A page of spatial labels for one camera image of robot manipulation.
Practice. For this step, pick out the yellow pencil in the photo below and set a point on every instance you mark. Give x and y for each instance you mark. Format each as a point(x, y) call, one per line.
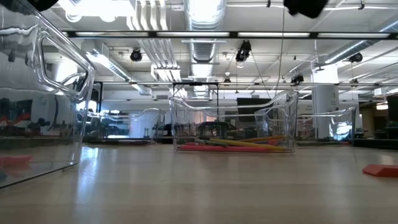
point(248, 143)

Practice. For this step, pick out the purple crayon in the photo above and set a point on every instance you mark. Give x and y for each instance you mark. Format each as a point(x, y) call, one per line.
point(140, 142)

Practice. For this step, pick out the silver ventilation duct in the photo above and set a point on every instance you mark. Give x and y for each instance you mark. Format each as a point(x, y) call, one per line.
point(203, 18)

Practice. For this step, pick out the clear plastic bin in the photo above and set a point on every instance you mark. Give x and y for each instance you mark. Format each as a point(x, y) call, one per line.
point(37, 124)
point(342, 127)
point(136, 127)
point(280, 124)

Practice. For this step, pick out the black silver frame crossbar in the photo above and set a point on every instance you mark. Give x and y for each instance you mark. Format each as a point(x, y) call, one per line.
point(202, 34)

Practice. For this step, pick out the black overhead camera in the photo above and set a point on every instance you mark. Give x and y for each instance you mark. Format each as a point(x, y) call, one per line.
point(244, 51)

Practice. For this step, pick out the dark red crayon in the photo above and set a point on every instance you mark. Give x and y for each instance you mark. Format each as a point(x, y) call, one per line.
point(109, 142)

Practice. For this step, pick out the black monitor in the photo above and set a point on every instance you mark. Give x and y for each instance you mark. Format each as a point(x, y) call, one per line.
point(253, 104)

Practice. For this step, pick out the orange pencil red eraser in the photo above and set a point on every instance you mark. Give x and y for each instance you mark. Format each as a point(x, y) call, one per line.
point(267, 138)

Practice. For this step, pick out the black ceiling spotlight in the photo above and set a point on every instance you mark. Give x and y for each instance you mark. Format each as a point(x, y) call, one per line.
point(136, 55)
point(356, 57)

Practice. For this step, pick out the coral red eraser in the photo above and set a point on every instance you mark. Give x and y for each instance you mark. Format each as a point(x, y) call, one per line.
point(382, 170)

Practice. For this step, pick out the pink colored pencil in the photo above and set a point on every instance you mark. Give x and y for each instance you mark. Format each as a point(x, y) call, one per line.
point(224, 148)

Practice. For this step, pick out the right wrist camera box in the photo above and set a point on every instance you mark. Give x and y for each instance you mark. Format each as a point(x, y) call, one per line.
point(306, 7)

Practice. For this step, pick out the dark green pencil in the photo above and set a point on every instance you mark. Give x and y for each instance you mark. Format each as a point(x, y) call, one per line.
point(211, 142)

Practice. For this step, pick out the white pillar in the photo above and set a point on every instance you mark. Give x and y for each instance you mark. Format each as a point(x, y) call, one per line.
point(325, 102)

